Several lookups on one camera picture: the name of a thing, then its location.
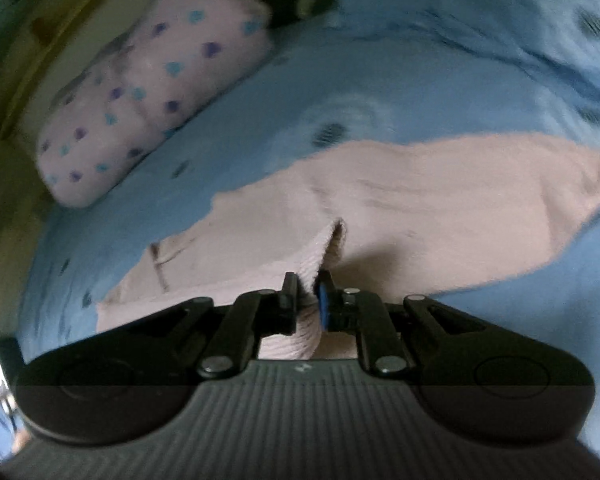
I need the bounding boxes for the pink knit cardigan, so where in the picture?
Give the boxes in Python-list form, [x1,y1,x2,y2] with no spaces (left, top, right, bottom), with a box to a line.
[96,133,600,360]

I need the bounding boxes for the pink heart-print rolled quilt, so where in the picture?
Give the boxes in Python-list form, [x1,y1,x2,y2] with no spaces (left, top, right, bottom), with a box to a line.
[36,0,272,208]

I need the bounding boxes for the blue dandelion bed sheet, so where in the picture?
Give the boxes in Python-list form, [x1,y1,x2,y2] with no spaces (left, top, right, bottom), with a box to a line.
[18,23,600,456]

